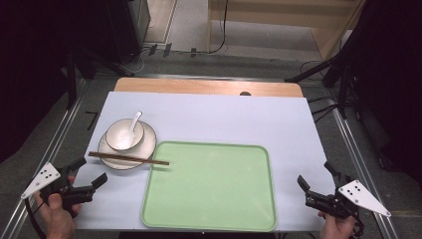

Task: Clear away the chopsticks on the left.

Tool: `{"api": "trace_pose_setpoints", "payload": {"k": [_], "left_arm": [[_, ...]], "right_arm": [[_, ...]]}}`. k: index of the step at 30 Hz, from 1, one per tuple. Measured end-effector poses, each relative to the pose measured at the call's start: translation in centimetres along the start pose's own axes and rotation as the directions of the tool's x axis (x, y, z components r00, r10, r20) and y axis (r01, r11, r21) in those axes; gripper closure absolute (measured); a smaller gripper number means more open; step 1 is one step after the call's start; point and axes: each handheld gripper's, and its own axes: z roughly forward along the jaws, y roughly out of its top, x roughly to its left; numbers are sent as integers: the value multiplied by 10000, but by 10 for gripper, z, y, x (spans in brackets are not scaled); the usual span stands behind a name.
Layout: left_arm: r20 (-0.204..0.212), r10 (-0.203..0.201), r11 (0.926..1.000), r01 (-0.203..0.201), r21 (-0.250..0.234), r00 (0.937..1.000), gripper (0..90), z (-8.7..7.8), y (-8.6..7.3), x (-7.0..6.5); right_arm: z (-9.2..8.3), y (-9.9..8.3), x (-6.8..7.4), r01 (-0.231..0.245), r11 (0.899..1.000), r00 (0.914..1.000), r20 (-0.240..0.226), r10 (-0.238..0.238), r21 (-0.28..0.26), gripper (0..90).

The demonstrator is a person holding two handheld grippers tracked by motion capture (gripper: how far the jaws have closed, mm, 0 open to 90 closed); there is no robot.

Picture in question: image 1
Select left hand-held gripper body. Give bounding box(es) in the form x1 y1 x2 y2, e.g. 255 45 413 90
20 161 98 218

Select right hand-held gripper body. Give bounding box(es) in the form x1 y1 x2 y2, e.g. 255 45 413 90
304 173 392 221

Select person's right hand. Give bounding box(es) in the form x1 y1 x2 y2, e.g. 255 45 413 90
316 211 356 239

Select person's left hand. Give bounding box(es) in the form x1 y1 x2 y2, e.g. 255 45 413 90
33 175 83 239

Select brown wooden chopstick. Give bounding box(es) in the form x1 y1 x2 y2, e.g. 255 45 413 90
88 151 170 165
88 152 170 166

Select white ceramic bowl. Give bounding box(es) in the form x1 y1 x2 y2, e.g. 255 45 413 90
105 118 145 152

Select white ceramic spoon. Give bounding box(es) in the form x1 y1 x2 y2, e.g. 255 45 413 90
117 111 143 150

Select white ceramic plate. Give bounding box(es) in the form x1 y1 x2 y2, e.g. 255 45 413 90
98 119 157 171

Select green plastic tray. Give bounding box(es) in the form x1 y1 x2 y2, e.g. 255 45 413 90
140 140 278 233

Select white table cover board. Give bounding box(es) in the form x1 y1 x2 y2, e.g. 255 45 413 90
73 91 336 232

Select black tripod stand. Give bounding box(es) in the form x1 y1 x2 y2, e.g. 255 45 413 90
284 54 352 119

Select black curtain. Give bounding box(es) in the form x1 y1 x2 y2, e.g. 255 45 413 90
0 0 110 163
334 0 422 183

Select wooden table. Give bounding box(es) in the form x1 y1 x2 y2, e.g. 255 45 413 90
113 77 305 99

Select light wooden shelf unit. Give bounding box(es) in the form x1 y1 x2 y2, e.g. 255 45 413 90
207 0 366 62

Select black cabinet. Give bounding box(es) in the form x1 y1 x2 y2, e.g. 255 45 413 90
105 0 151 65

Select aluminium floor rail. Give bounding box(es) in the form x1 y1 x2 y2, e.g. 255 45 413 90
0 94 86 239
332 108 399 239

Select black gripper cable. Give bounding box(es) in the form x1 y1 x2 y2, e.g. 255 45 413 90
24 198 47 239
349 208 366 239

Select black floor cables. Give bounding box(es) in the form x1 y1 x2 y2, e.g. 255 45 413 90
308 95 341 124

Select black hanging cable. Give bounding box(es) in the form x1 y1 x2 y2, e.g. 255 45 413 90
208 0 231 55

